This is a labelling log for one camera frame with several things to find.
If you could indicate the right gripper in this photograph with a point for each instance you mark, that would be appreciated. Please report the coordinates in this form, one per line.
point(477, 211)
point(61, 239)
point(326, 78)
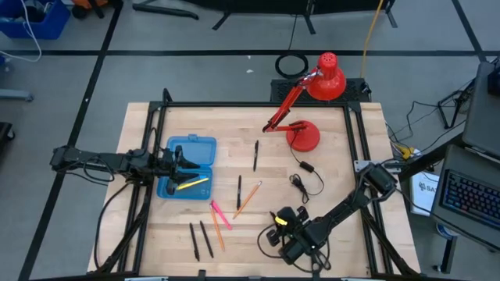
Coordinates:
point(289, 228)

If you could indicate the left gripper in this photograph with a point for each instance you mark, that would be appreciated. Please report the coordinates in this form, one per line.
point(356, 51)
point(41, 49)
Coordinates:
point(172, 164)

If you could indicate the yellow highlighter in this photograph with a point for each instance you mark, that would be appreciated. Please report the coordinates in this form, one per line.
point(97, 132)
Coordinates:
point(195, 182)

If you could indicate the blue plastic supply box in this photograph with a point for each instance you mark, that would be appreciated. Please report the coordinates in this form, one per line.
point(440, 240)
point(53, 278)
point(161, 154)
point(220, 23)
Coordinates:
point(195, 152)

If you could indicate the orange pencil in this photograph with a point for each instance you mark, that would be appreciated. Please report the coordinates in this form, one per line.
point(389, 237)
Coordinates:
point(217, 230)
point(248, 200)

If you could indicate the black pen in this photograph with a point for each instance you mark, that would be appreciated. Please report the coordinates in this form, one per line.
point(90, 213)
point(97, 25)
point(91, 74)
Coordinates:
point(206, 239)
point(194, 242)
point(239, 191)
point(256, 156)

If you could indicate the pink highlighter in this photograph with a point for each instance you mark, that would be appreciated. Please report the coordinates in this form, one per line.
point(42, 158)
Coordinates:
point(221, 215)

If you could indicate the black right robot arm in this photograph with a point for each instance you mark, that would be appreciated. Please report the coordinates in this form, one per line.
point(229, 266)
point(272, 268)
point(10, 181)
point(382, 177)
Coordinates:
point(343, 205)

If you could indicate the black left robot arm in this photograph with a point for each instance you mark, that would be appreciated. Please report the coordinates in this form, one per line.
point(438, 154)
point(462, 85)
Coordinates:
point(101, 162)

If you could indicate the red desk lamp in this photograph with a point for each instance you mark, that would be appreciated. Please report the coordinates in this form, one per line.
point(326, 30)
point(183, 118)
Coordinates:
point(302, 136)

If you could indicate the black perforated metal platform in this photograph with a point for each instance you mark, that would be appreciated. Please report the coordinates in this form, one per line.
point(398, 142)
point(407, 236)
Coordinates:
point(281, 91)

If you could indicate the yellow plug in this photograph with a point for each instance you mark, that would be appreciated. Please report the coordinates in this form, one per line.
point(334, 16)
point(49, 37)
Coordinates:
point(406, 151)

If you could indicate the white printed paper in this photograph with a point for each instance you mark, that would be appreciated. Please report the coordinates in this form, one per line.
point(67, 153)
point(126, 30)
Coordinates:
point(426, 195)

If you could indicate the black partition screen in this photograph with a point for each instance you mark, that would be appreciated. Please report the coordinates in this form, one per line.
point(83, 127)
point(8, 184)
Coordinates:
point(273, 4)

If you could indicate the grey metal bar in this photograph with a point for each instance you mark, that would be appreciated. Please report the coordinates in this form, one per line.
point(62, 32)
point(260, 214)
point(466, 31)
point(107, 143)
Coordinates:
point(15, 94)

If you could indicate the orange and black object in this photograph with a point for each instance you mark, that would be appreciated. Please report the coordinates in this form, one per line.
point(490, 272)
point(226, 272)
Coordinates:
point(90, 9)

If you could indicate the blue storage bin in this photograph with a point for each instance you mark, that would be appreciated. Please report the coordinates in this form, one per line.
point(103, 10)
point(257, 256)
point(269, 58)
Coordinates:
point(51, 29)

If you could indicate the grey closed laptop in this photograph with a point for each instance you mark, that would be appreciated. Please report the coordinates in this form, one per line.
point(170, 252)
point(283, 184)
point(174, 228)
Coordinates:
point(484, 117)

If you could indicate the black aluminium table frame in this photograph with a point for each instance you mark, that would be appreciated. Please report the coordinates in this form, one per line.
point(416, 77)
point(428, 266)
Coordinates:
point(254, 104)

